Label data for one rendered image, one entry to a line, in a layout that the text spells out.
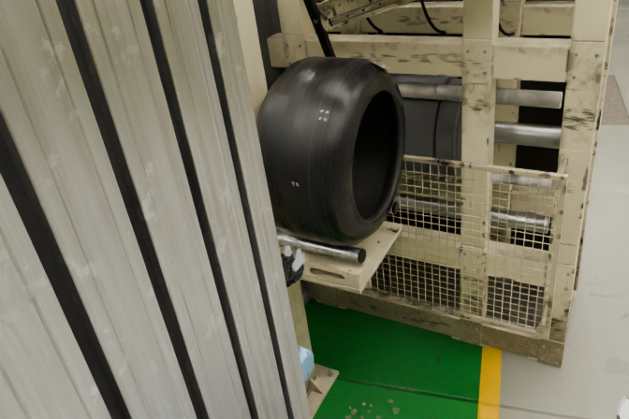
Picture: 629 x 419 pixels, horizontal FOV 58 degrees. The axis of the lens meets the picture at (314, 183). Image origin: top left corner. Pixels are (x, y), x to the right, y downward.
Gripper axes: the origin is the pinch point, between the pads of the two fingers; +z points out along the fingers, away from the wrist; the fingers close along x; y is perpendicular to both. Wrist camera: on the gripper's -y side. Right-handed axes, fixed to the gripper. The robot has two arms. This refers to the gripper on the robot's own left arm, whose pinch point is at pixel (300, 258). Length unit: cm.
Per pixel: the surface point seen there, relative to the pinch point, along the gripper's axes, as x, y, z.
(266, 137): 10.0, 33.0, 3.7
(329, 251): -0.1, -6.5, 16.4
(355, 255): -8.8, -6.2, 16.5
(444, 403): -26, -93, 57
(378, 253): -9.0, -14.9, 33.7
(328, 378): 22, -93, 50
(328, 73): -1, 47, 19
